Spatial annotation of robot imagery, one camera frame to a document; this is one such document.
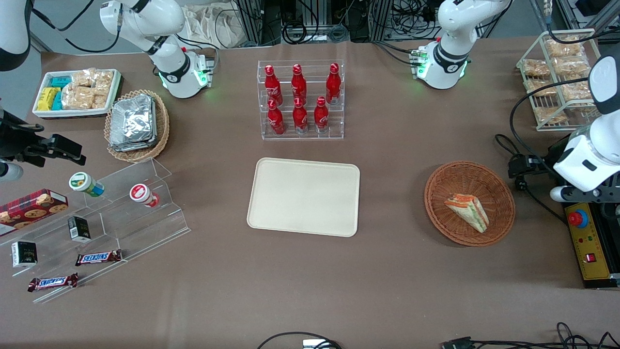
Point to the clear bag of crackers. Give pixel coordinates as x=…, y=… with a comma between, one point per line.
x=77, y=98
x=100, y=99
x=104, y=80
x=83, y=78

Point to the stack of foil containers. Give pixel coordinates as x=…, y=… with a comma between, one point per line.
x=133, y=123

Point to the red cookie box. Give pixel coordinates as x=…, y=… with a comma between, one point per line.
x=31, y=208

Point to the teal snack package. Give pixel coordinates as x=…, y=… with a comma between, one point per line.
x=60, y=82
x=57, y=102

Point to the black countertop appliance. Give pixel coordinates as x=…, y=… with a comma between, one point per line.
x=558, y=149

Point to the yellow black control box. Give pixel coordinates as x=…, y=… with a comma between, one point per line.
x=588, y=242

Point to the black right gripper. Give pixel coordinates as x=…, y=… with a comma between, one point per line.
x=13, y=138

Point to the white rectangular snack tray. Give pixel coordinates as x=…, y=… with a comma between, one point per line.
x=41, y=113

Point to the white cloth bag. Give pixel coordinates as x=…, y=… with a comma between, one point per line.
x=213, y=24

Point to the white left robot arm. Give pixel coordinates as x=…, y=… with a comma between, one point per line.
x=450, y=53

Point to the clear acrylic stepped display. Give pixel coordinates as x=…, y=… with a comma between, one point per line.
x=145, y=228

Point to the green lid yogurt cup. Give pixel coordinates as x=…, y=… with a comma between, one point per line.
x=85, y=183

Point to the light wicker oval basket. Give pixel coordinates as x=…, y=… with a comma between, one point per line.
x=162, y=126

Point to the aluminium frame rack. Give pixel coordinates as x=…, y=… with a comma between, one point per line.
x=261, y=19

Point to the small black carton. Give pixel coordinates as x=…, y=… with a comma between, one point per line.
x=24, y=254
x=79, y=229

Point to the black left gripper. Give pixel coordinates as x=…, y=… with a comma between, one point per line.
x=549, y=158

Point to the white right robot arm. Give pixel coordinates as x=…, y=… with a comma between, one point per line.
x=145, y=19

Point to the yellow snack package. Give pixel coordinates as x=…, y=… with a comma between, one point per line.
x=47, y=98

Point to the red lid yogurt cup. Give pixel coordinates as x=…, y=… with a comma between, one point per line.
x=141, y=194

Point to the snickers chocolate bar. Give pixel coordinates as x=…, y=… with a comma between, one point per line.
x=52, y=282
x=98, y=258

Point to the triangle sandwich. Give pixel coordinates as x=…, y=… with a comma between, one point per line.
x=467, y=211

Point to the red cola bottle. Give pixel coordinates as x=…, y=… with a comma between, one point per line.
x=320, y=116
x=300, y=117
x=299, y=83
x=333, y=83
x=272, y=85
x=275, y=118

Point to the brown wicker round basket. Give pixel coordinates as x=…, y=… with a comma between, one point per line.
x=445, y=198

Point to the clear acrylic bottle rack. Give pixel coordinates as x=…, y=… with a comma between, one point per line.
x=302, y=136

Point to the clear bag of puffed snacks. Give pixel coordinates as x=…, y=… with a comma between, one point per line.
x=541, y=87
x=575, y=92
x=550, y=115
x=564, y=47
x=570, y=67
x=535, y=68

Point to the beige plastic serving tray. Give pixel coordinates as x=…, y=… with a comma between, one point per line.
x=302, y=196

